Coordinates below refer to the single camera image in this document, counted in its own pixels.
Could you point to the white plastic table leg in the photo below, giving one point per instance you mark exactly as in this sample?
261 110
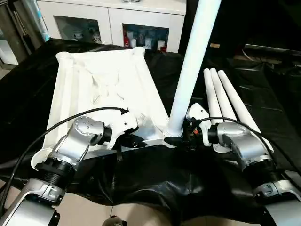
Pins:
237 103
195 56
218 94
209 94

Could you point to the white plastic table top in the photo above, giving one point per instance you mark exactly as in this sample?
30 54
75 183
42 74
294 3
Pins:
108 89

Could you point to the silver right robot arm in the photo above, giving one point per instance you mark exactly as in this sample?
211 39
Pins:
244 146

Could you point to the small yellow label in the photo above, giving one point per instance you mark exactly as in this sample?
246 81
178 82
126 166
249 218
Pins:
215 45

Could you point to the black plastic mat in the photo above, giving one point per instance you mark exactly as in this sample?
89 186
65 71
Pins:
28 103

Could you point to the silver metal bar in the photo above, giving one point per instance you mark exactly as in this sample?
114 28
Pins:
273 48

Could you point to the white glass-door cabinet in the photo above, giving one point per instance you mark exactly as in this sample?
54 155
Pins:
113 14

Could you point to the large black screen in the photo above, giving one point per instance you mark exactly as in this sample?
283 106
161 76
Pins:
263 21

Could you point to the grey curtain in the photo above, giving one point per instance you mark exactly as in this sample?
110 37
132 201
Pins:
19 23

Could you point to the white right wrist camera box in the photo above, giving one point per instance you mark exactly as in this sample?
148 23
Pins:
197 113

